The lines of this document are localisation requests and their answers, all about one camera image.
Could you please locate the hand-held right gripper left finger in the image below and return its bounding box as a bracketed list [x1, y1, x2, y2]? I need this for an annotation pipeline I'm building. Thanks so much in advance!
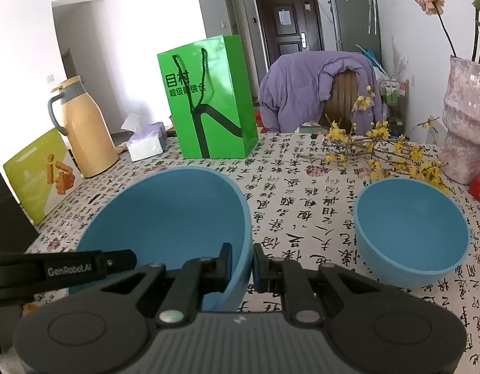
[101, 242, 233, 326]

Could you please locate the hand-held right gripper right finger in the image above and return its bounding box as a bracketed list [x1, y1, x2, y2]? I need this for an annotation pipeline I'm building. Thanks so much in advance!
[252, 243, 385, 326]

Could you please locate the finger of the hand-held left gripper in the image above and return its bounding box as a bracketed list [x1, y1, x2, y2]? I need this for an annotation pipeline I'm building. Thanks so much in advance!
[102, 248, 137, 280]

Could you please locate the blue bowl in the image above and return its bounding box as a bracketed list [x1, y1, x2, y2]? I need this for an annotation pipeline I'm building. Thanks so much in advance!
[69, 166, 253, 312]
[353, 178, 470, 289]

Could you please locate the black paper bag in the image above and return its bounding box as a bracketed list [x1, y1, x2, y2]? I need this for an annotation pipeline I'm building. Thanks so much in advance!
[0, 152, 40, 258]

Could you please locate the yellow-green snack box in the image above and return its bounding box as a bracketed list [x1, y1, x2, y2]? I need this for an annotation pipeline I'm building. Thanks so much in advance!
[3, 128, 85, 226]

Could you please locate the purple tissue pack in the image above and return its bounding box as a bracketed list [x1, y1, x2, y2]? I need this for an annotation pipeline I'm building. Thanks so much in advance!
[120, 114, 166, 163]

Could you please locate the yellow thermos jug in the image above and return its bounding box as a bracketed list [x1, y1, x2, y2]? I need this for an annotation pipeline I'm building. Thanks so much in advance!
[48, 76, 120, 179]

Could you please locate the floral seat cushion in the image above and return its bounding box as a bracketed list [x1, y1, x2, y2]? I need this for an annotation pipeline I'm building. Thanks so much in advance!
[298, 122, 330, 135]

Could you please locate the yellow flower branch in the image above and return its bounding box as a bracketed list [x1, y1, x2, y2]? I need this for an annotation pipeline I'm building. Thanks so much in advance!
[300, 86, 451, 195]

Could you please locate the green paper bag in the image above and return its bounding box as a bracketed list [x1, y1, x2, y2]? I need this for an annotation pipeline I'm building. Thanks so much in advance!
[157, 34, 259, 160]

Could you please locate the purple jacket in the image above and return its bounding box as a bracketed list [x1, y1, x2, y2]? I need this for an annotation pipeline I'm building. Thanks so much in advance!
[259, 50, 389, 135]

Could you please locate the wooden chair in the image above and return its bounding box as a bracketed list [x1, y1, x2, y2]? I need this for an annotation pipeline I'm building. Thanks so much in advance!
[324, 70, 361, 133]

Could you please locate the metal storage rack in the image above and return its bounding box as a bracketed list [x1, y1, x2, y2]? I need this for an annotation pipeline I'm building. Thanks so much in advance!
[380, 80, 410, 125]

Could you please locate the blue bag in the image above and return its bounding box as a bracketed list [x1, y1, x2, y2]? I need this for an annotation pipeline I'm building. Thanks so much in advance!
[357, 45, 385, 71]

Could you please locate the dark brown door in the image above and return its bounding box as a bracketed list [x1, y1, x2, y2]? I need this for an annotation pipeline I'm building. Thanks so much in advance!
[254, 0, 326, 74]

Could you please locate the pink ceramic vase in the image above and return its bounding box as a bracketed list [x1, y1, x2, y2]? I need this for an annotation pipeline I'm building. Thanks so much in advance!
[439, 55, 480, 185]

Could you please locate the pale dried grass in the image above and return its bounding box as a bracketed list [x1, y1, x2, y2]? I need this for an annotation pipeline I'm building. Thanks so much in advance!
[392, 35, 410, 82]

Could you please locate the grey interior door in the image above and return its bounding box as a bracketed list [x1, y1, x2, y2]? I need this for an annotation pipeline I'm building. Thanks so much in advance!
[221, 0, 248, 36]

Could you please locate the grey refrigerator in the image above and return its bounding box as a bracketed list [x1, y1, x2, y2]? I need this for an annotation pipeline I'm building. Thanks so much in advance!
[326, 0, 382, 53]

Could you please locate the white umbrella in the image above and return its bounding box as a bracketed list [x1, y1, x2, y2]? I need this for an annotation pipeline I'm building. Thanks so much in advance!
[365, 0, 378, 34]

